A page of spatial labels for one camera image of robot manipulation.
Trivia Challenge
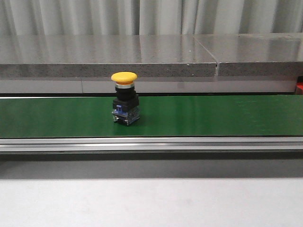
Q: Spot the white cabinet front panel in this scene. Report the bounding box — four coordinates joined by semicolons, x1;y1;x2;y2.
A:
0;77;297;94

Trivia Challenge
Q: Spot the grey stone counter slab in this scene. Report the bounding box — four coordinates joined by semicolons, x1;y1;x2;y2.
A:
0;35;216;78

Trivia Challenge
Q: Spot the green conveyor belt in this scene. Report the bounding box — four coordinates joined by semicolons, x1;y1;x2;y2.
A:
0;95;303;138

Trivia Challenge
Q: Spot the grey pleated curtain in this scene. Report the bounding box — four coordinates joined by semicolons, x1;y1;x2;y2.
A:
0;0;303;35

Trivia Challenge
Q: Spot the aluminium conveyor side rail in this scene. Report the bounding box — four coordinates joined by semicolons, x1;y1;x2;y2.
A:
0;136;303;155

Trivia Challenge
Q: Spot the red object at edge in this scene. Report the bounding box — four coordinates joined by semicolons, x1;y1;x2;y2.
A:
295;82;303;95

